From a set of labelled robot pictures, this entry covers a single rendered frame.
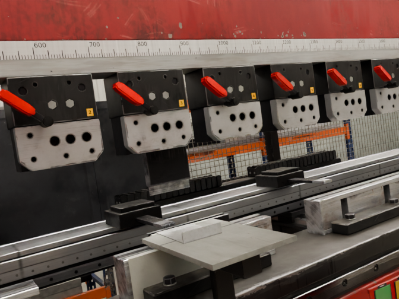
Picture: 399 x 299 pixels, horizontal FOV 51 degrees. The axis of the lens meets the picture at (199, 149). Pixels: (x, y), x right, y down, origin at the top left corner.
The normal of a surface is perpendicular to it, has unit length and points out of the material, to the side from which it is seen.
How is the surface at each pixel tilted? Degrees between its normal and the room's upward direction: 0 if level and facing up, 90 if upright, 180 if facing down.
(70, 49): 90
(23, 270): 90
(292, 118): 90
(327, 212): 90
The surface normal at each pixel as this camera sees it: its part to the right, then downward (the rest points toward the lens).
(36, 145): 0.53, -0.03
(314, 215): -0.84, 0.15
